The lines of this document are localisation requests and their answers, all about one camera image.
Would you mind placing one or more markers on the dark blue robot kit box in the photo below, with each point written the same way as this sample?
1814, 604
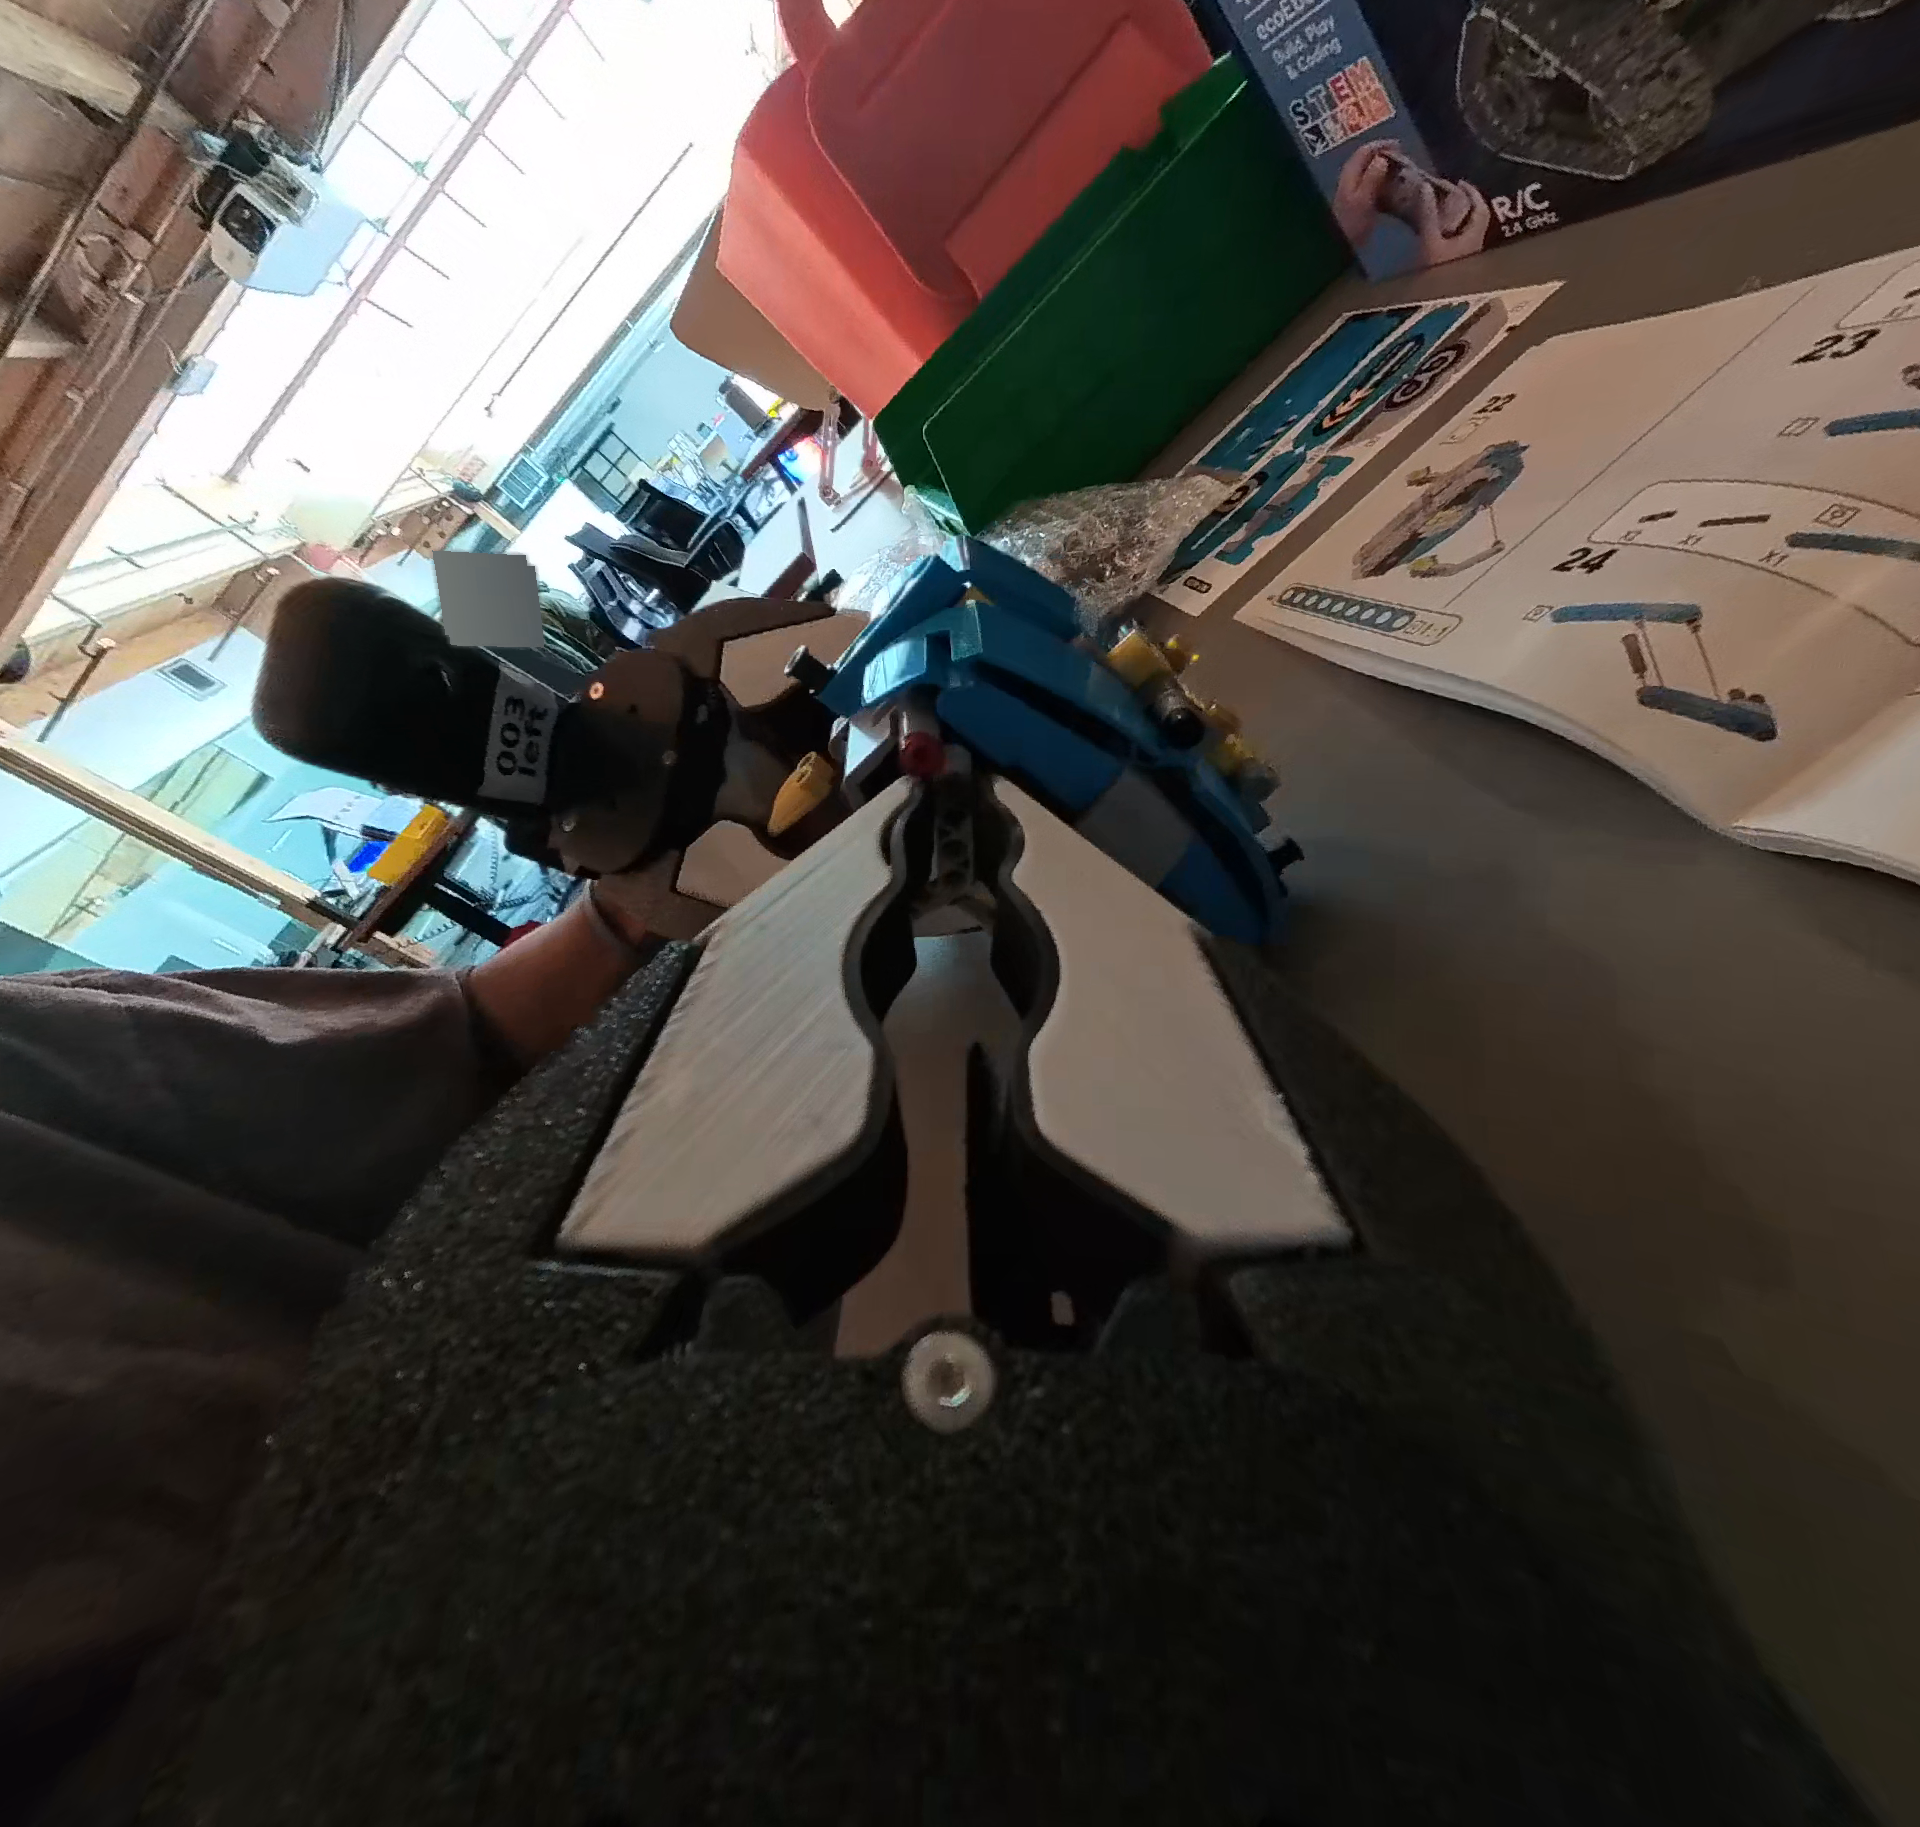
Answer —
1573, 57

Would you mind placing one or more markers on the white ceiling projector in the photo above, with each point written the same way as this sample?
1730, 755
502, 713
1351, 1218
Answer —
256, 206

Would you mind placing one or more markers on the grey wristband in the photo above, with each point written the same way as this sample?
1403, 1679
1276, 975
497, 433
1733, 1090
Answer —
614, 919

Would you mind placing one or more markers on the bubble wrap bag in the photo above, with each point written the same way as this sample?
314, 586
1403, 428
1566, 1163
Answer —
1097, 537

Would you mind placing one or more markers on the person's brown clothing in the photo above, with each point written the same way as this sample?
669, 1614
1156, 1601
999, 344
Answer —
178, 1260

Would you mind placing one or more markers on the green plastic bin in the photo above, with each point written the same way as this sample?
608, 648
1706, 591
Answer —
1111, 344

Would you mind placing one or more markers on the black office chair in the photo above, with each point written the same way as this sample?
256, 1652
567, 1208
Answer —
661, 551

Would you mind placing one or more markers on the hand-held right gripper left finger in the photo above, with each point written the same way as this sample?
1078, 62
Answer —
734, 1090

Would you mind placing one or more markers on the metal laptop stand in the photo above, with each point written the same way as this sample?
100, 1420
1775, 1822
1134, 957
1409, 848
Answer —
749, 344

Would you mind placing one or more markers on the sticker sheet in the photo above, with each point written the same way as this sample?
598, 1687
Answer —
1318, 402

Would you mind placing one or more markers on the yellow plastic bin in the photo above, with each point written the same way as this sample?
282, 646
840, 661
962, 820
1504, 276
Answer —
405, 837

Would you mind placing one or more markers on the person's left forearm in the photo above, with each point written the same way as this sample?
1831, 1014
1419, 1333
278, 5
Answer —
543, 989

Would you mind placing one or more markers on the grey blue brick robot model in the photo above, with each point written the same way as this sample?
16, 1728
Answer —
1049, 684

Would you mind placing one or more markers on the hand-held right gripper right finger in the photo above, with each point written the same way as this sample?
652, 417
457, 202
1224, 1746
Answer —
1170, 1090

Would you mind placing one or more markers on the instruction booklet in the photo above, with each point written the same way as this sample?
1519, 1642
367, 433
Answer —
1651, 537

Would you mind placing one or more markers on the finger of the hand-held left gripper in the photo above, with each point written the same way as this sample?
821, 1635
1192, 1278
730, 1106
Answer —
777, 668
734, 860

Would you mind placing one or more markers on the orange storage box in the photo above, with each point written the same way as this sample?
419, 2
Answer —
903, 176

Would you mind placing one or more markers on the wooden support post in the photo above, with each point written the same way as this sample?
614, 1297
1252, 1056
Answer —
178, 822

